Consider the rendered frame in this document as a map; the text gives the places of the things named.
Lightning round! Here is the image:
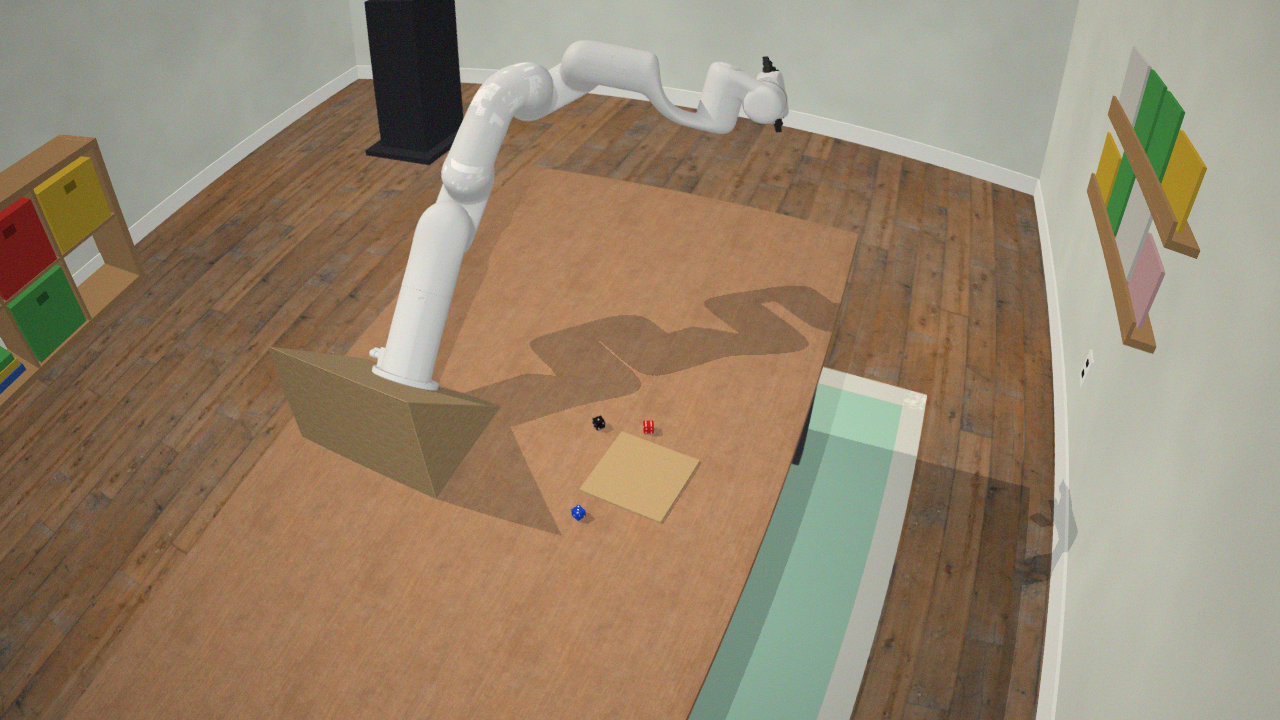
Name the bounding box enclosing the tan flat mat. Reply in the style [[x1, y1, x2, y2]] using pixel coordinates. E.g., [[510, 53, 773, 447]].
[[579, 430, 700, 523]]

